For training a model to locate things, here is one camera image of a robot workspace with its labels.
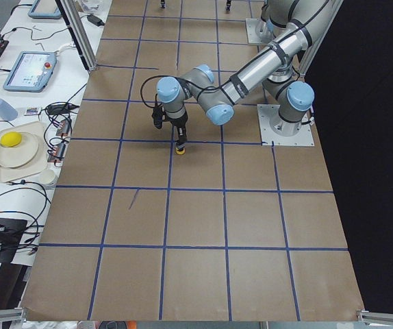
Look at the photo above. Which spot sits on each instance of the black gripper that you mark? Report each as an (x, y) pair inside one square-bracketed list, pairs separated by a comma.
[(179, 122)]

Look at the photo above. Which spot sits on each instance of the yellow push button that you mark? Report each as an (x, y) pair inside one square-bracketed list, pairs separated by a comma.
[(180, 147)]

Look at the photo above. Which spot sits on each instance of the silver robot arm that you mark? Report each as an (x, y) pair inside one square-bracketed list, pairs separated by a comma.
[(288, 27), (270, 28)]

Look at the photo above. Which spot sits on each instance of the white paper cup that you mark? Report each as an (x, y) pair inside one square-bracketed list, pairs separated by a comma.
[(48, 178)]

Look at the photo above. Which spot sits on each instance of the black power adapter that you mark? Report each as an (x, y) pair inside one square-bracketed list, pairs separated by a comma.
[(95, 20)]

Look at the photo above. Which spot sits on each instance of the beige tray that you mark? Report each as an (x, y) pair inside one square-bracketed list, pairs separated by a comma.
[(34, 166)]

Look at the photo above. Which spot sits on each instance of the blue teach pendant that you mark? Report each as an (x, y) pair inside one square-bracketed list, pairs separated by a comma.
[(44, 9), (31, 72)]

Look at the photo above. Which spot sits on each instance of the beige plate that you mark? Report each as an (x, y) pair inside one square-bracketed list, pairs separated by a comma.
[(12, 157)]

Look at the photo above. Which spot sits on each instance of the yellow lemon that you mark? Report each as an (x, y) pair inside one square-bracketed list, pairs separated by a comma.
[(11, 139)]

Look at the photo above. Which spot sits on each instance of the blue plastic cup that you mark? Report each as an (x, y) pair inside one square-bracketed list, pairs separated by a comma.
[(7, 112)]

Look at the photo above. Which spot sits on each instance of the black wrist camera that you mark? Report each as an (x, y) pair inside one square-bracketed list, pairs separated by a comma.
[(158, 116)]

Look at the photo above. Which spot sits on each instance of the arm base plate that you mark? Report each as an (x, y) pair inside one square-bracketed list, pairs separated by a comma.
[(259, 32), (275, 131)]

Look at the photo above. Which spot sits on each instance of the aluminium frame post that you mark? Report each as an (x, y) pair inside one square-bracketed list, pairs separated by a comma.
[(76, 29)]

